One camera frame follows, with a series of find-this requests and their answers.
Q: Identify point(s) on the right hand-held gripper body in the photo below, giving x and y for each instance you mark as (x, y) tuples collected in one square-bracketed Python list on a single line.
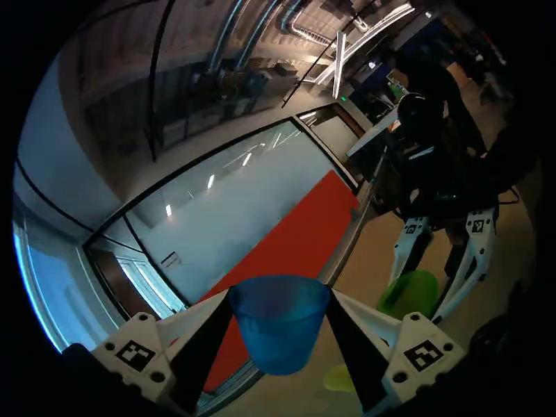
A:
[(434, 182)]

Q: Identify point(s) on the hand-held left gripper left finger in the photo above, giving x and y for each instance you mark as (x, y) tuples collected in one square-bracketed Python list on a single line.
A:
[(143, 334)]

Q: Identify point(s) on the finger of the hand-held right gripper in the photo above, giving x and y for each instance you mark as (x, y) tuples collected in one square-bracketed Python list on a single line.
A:
[(408, 243), (480, 243)]

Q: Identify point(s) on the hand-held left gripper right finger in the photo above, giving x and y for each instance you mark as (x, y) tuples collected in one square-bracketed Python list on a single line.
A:
[(417, 334)]

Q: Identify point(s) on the green plastic cup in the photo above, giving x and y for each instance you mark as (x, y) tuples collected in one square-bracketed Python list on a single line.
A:
[(412, 295)]

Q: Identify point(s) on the blue plastic cup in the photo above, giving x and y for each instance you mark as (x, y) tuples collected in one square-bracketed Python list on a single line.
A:
[(278, 330)]

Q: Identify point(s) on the white desk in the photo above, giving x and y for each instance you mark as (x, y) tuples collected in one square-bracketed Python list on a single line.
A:
[(373, 130)]

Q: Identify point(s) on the yellow plastic cup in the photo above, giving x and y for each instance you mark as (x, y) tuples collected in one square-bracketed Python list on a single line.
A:
[(339, 380)]

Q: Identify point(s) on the red desk screen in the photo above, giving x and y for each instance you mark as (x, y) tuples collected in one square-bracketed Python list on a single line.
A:
[(304, 234)]

